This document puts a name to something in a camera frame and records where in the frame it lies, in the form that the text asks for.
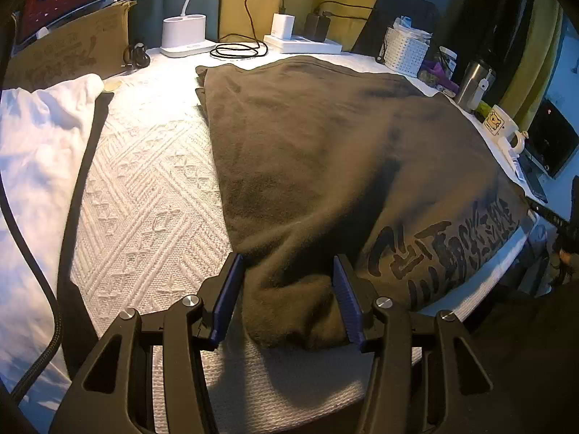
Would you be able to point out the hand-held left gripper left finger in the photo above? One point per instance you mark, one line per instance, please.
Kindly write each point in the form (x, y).
(226, 298)

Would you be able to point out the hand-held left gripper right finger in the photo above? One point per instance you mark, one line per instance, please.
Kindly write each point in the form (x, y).
(346, 300)

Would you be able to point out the brown printed t-shirt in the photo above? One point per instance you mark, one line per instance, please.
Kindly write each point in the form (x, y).
(316, 167)

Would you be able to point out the white cartoon mug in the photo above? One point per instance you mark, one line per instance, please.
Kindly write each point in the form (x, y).
(497, 124)

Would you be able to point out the white cloth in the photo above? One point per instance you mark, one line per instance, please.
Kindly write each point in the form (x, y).
(36, 153)

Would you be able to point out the purple packet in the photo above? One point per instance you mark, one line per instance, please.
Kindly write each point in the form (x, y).
(436, 77)

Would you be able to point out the small yellow paper scrap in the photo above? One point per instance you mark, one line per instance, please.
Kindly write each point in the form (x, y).
(111, 85)

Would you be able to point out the steel tumbler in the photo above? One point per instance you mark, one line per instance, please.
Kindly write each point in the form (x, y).
(472, 86)

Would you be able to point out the white power strip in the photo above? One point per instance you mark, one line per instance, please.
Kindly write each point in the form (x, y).
(312, 46)

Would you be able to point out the white plastic basket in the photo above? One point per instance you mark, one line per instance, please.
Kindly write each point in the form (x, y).
(405, 49)

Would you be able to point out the black monitor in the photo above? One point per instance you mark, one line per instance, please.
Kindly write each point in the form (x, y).
(554, 140)

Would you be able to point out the clear jar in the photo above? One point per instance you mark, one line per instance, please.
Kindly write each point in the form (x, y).
(448, 56)

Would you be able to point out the white desk lamp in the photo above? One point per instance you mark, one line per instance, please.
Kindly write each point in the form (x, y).
(185, 31)

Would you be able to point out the black charger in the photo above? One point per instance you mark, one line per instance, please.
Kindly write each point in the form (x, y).
(316, 27)

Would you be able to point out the white charger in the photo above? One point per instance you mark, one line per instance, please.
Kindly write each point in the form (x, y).
(282, 27)

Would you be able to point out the cardboard box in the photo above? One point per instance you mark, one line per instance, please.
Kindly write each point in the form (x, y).
(68, 54)

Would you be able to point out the black chair back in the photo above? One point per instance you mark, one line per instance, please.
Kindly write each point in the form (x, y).
(407, 4)

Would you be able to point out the narrow yellow curtain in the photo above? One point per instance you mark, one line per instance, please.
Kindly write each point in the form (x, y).
(538, 45)

